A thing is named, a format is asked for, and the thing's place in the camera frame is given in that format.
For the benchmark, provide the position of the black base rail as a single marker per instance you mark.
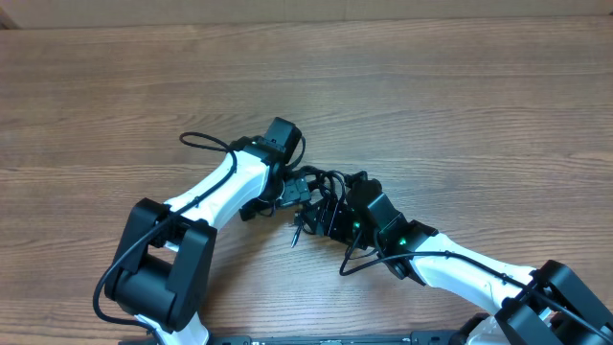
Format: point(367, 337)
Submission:
point(440, 337)

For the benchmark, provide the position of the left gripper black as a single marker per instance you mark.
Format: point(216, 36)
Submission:
point(295, 193)

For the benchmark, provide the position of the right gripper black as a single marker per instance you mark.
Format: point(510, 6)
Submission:
point(323, 219)

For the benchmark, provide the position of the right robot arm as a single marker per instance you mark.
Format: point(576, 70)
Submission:
point(524, 305)

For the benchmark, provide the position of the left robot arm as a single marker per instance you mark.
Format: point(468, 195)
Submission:
point(159, 273)

